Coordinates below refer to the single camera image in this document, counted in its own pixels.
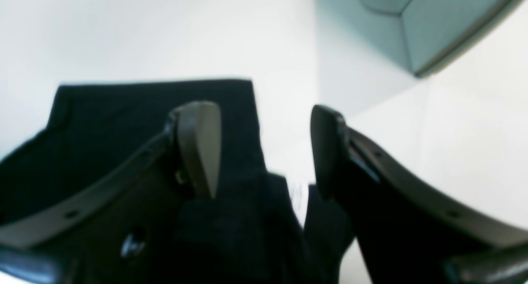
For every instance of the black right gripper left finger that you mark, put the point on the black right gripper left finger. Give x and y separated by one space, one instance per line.
117 230

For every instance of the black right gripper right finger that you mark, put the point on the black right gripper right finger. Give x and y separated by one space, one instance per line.
408 231

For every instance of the black T-shirt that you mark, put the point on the black T-shirt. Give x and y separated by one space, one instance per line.
247 234

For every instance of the grey-white bin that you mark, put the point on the grey-white bin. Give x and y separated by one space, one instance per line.
419 36

